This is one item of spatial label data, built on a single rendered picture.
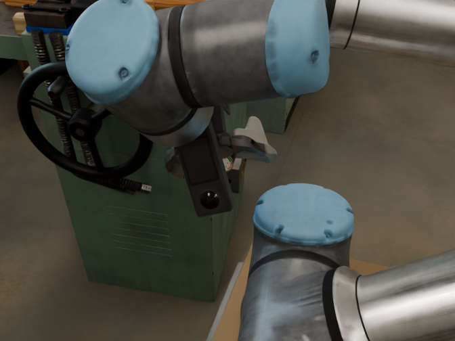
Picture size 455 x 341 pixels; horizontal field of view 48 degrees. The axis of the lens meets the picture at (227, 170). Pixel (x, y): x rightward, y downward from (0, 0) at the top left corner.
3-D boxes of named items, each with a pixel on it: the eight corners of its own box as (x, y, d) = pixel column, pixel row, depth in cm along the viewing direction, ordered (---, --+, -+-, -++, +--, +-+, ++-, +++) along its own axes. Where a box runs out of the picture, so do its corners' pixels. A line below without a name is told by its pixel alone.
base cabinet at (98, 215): (85, 282, 174) (34, 107, 128) (140, 172, 217) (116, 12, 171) (214, 304, 168) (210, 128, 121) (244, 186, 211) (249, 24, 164)
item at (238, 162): (207, 190, 130) (206, 166, 125) (217, 160, 139) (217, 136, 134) (240, 195, 129) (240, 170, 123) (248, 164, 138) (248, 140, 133)
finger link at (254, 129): (285, 118, 73) (235, 107, 67) (291, 157, 71) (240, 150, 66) (270, 126, 75) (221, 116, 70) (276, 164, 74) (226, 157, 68)
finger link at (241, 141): (271, 139, 68) (219, 130, 62) (273, 150, 67) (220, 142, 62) (248, 151, 71) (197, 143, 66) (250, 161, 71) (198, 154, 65)
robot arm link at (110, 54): (161, 81, 39) (47, 98, 42) (210, 132, 51) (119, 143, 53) (162, -26, 41) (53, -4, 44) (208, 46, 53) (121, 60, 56)
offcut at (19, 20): (16, 34, 117) (11, 17, 114) (22, 28, 119) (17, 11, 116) (32, 34, 116) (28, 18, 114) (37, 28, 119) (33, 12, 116)
